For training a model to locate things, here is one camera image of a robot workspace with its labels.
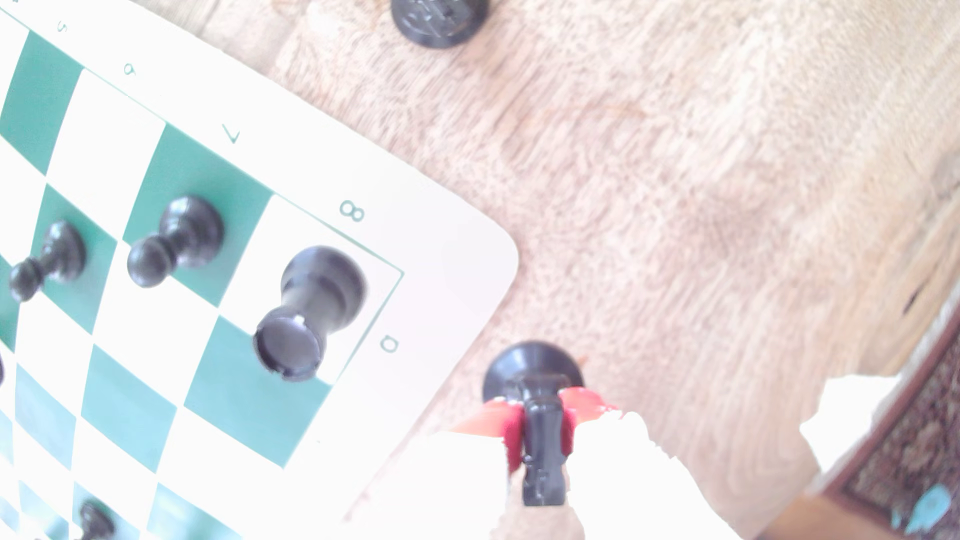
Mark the dark patterned rug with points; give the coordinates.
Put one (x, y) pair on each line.
(911, 450)

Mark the black chess piece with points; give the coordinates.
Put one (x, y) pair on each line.
(439, 19)

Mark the black chess rook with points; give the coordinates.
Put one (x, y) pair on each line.
(315, 300)

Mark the green and white chess mat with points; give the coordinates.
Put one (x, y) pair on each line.
(225, 225)

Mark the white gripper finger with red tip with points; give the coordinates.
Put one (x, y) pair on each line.
(450, 487)
(630, 487)

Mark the black chess knight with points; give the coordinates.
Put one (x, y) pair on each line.
(534, 367)

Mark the white crumpled object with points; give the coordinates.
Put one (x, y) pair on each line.
(847, 420)

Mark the black chess pawn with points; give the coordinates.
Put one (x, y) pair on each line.
(56, 255)
(184, 236)
(96, 521)

